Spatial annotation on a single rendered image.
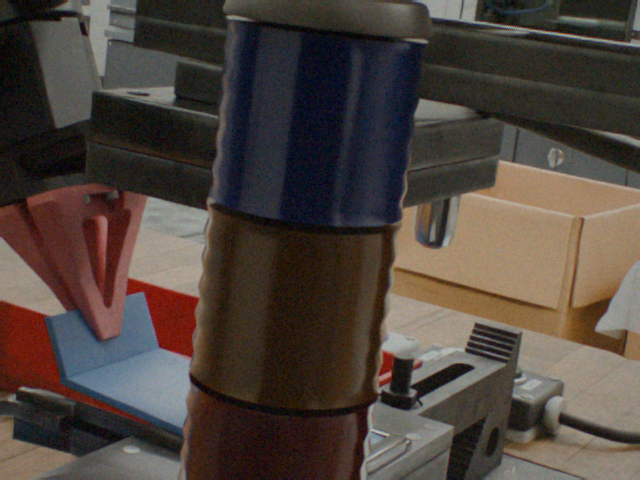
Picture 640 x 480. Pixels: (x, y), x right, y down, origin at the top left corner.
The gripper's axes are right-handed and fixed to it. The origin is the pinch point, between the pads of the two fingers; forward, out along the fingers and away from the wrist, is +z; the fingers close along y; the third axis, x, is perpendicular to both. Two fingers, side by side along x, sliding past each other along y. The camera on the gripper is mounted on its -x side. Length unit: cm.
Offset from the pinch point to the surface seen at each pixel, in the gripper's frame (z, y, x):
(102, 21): -186, -532, 673
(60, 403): 3.0, 0.3, -4.3
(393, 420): 8.1, 10.6, 7.0
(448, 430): 9.2, 12.9, 7.9
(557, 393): 13.3, 6.8, 36.3
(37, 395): 2.4, -0.8, -4.5
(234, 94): -4.5, 29.4, -27.9
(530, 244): 12, -67, 214
